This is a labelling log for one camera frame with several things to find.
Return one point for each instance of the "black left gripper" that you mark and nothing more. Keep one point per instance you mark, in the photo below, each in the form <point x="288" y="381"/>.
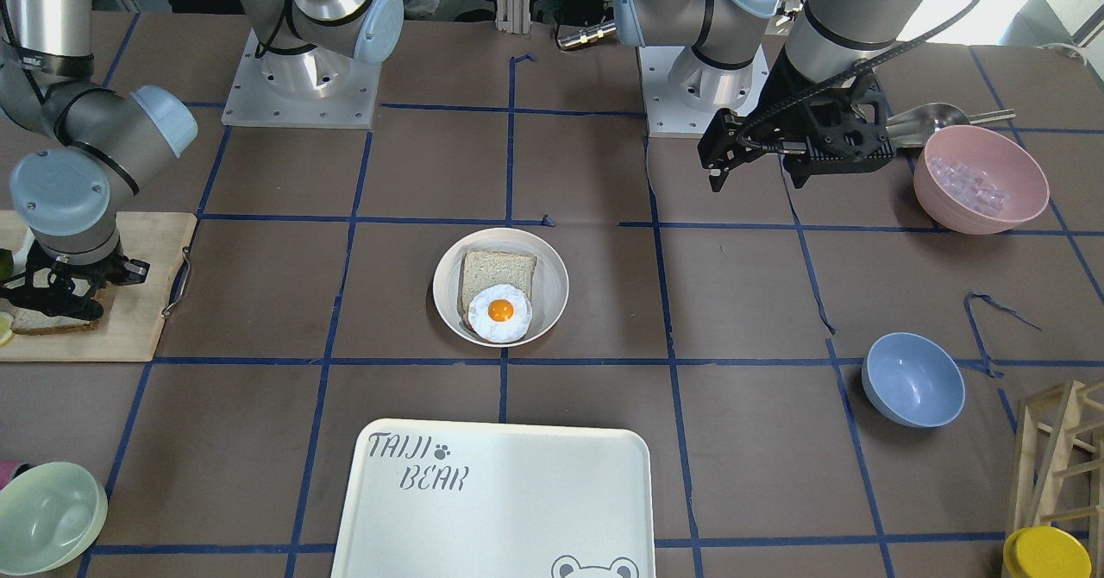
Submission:
<point x="783" y="95"/>

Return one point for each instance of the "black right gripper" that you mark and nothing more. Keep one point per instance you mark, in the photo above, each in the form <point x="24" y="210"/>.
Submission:
<point x="53" y="282"/>

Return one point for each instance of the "brown-crust bread slice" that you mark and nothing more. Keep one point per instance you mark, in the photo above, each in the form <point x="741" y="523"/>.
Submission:
<point x="27" y="322"/>

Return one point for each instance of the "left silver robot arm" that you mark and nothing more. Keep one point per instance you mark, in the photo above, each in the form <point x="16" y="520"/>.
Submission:
<point x="828" y="37"/>

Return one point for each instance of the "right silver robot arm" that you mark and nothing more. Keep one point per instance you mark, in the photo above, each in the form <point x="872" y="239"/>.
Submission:
<point x="110" y="145"/>

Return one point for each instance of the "white round plate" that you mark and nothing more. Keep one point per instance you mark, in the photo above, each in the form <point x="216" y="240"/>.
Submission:
<point x="550" y="285"/>

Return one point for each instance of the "bread slice on plate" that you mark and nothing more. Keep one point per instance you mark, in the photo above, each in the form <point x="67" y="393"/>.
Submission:
<point x="482" y="269"/>

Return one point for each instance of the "bamboo cutting board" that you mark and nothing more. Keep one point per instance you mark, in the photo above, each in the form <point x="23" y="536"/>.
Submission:
<point x="131" y="327"/>

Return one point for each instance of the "green lime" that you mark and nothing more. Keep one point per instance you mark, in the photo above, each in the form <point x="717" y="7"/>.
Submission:
<point x="7" y="264"/>

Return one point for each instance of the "lemon half slice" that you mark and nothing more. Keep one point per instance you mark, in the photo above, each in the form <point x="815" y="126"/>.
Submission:
<point x="6" y="328"/>

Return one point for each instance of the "metal scoop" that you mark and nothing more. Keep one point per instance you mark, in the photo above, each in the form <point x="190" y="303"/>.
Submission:
<point x="915" y="127"/>

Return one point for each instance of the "pink cloth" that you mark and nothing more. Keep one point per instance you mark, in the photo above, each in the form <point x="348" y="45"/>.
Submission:
<point x="10" y="469"/>

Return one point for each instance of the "green bowl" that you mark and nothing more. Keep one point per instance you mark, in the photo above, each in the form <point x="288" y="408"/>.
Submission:
<point x="49" y="516"/>

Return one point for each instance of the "blue bowl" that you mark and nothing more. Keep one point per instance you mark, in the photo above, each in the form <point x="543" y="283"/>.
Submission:
<point x="913" y="381"/>

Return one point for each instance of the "fried egg toy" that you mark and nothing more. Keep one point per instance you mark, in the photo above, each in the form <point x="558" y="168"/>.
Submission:
<point x="500" y="314"/>

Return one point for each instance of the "wooden rack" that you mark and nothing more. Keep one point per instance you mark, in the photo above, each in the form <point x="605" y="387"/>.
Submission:
<point x="1058" y="439"/>

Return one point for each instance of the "white bear tray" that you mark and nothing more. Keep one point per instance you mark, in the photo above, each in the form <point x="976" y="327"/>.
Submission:
<point x="472" y="499"/>

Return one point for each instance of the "yellow lid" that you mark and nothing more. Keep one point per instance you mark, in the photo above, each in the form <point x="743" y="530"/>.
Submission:
<point x="1045" y="551"/>

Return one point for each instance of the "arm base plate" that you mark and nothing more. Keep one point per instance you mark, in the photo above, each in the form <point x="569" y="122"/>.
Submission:
<point x="682" y="94"/>
<point x="319" y="89"/>

